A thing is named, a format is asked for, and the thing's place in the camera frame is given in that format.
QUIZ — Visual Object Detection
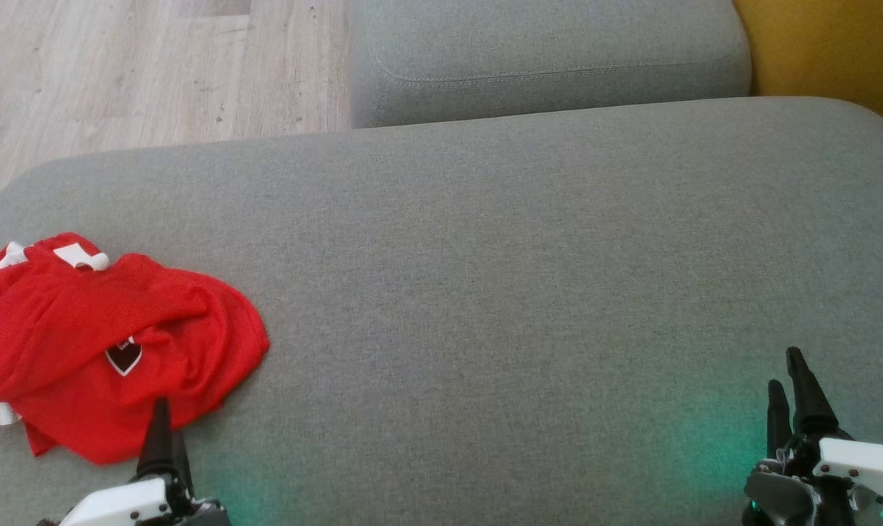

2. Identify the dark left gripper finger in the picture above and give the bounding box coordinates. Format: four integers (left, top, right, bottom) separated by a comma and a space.
175, 431, 194, 491
136, 398, 180, 480

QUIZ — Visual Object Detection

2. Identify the grey sofa seat cushion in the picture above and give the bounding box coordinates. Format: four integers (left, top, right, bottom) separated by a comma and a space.
0, 96, 883, 526

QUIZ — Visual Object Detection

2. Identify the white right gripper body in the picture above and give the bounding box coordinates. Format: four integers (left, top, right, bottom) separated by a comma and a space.
744, 431, 883, 526

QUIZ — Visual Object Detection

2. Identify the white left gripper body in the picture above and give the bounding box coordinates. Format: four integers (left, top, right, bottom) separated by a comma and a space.
36, 475, 230, 526

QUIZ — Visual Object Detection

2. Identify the yellow cushion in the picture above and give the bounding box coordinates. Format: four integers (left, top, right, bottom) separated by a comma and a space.
732, 0, 883, 140

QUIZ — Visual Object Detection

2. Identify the grey sofa back cushion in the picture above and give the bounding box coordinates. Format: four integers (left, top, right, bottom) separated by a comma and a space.
346, 0, 752, 129

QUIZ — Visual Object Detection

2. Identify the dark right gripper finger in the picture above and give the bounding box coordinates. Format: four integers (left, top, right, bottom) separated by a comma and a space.
768, 380, 793, 458
786, 347, 841, 436

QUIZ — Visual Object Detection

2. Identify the red shorts white stripe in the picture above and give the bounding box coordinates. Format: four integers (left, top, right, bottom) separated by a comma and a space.
0, 270, 270, 466

